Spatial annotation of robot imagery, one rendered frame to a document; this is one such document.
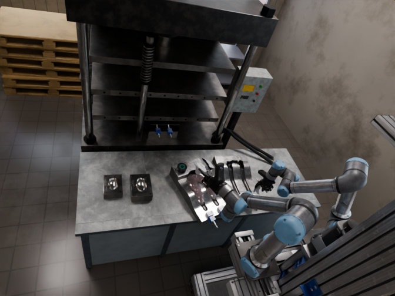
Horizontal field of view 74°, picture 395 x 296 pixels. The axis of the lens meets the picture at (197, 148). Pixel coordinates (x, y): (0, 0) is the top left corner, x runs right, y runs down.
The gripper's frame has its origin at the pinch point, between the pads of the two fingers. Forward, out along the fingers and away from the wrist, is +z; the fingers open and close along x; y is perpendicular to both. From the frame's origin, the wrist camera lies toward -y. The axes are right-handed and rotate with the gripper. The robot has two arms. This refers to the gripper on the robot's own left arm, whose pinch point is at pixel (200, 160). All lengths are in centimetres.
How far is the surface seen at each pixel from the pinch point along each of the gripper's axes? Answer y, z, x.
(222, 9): -62, 57, 43
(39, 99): 145, 268, 8
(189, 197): 54, 6, 21
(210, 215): 55, -14, 25
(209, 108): 29, 66, 90
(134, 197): 61, 29, -12
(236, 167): 43, 6, 71
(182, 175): 52, 23, 27
